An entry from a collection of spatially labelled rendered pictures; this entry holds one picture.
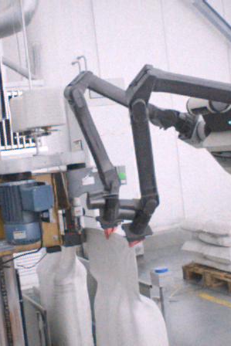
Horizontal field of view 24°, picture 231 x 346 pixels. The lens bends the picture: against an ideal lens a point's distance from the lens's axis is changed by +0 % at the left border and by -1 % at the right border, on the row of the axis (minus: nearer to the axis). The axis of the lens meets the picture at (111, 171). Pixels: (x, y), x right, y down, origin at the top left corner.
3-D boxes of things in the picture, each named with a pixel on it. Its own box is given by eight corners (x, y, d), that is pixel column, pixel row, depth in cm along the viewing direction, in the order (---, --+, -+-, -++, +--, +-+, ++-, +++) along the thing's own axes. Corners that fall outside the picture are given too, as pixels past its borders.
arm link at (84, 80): (83, 63, 202) (74, 64, 211) (67, 97, 202) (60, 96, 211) (180, 113, 219) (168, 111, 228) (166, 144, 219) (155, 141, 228)
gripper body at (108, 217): (94, 220, 225) (96, 204, 221) (117, 215, 229) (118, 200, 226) (101, 228, 220) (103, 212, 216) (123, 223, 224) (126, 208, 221)
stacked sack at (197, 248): (258, 247, 543) (257, 232, 542) (205, 260, 512) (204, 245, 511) (229, 242, 580) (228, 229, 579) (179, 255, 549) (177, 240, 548)
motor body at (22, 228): (49, 242, 215) (42, 178, 213) (11, 249, 208) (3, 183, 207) (37, 237, 229) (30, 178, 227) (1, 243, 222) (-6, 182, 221)
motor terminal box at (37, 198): (56, 214, 213) (52, 184, 212) (36, 218, 205) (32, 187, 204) (41, 214, 218) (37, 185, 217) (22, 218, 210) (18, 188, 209)
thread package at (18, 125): (48, 130, 243) (43, 91, 242) (16, 133, 237) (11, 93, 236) (38, 131, 256) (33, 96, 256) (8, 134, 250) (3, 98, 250)
